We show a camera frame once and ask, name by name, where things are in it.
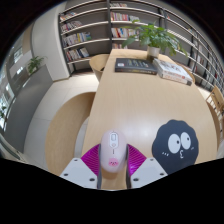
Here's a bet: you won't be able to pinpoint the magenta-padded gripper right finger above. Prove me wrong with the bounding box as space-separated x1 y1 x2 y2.
124 143 168 190

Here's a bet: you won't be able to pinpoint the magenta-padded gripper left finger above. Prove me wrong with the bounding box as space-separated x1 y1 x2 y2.
59 143 103 190

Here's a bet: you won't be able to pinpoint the pale pink computer mouse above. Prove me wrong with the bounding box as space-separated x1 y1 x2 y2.
99 129 128 174

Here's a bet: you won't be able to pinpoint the black cartoon-face mouse pad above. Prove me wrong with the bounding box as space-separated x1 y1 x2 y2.
151 119 200 175

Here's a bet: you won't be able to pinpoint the round-backed wooden chair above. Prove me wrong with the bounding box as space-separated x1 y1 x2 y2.
205 99 224 143
88 53 110 82
181 63 196 84
44 92 97 177

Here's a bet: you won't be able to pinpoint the grey counter partition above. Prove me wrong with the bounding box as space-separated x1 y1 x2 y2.
3 64 54 154

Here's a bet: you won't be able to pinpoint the red spine book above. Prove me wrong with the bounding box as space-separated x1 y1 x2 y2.
159 71 194 87

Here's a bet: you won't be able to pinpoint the slatted wooden chairs and tables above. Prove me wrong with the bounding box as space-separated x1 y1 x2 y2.
204 84 224 116

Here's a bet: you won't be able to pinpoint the white cover book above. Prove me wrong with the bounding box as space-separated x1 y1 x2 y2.
152 58 193 81

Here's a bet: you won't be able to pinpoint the black hardcover book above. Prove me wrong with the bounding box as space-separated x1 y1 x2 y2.
114 57 159 76

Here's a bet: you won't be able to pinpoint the small green floor plant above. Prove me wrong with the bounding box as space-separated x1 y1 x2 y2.
26 55 45 75

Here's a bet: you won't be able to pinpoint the green potted plant white pot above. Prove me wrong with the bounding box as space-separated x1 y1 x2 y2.
121 20 188 63

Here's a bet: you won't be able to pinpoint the grey bookshelf unit with books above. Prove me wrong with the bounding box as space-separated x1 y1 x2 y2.
58 0 224 94

